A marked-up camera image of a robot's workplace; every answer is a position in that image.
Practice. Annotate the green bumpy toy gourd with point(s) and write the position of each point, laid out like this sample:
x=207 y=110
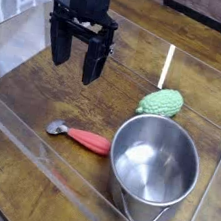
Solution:
x=164 y=102

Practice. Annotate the clear acrylic enclosure walls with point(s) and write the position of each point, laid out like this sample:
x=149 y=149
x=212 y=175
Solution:
x=46 y=177

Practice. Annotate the orange handled metal spoon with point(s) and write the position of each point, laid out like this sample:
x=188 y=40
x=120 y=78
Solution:
x=92 y=141

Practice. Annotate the stainless steel pot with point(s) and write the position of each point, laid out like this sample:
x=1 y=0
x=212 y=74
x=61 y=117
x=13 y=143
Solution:
x=154 y=166

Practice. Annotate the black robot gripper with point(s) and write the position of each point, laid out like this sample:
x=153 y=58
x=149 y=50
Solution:
x=87 y=20

